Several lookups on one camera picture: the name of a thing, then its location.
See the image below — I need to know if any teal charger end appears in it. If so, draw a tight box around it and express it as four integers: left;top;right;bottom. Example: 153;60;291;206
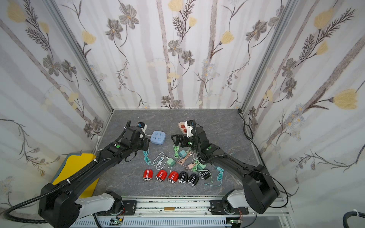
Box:
215;167;224;173
178;150;187;158

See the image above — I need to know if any beige power strip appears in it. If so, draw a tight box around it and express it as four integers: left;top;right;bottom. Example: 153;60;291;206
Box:
178;122;186;135

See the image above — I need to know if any blue round power cube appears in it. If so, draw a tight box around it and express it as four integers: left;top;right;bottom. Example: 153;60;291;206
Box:
150;131;166;145

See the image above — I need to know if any light green charger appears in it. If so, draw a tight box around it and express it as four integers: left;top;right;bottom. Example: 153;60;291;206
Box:
191;160;206;172

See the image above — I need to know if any white charging cable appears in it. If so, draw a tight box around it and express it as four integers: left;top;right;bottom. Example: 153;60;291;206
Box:
152;151;169;171

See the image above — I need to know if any black shaver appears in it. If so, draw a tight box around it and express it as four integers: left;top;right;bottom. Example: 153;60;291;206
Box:
188;173;200;186
178;171;189;184
198;170;211;180

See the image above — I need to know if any red shaver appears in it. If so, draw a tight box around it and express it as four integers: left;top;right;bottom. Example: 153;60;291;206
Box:
156;170;167;182
143;169;153;181
168;171;179;183

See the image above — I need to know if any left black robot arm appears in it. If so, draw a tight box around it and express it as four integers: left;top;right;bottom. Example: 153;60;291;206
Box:
3;121;150;228

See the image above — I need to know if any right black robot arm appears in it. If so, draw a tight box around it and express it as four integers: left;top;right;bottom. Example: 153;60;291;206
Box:
171;119;280;214

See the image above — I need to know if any yellow lidded box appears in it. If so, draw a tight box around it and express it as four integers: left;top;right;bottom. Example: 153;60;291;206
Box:
50;153;100;199

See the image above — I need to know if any pink cable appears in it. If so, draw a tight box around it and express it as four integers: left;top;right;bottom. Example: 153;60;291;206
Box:
176;155;197;169

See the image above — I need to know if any black power strip cable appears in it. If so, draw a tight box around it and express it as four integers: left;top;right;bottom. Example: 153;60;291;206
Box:
238;109;289;209

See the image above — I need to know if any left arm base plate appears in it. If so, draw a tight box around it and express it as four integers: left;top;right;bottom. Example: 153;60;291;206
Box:
117;200;137;216

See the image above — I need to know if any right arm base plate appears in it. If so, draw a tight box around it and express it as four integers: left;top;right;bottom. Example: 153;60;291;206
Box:
208;200;249;215

